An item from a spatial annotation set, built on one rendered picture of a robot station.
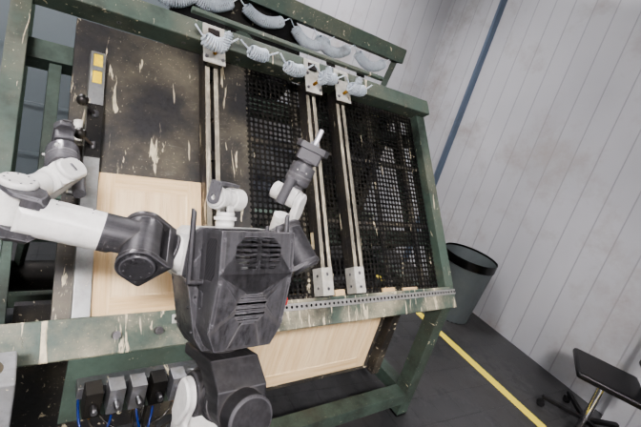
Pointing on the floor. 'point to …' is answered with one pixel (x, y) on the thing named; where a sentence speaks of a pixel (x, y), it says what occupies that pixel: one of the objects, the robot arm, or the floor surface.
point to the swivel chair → (619, 385)
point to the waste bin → (467, 279)
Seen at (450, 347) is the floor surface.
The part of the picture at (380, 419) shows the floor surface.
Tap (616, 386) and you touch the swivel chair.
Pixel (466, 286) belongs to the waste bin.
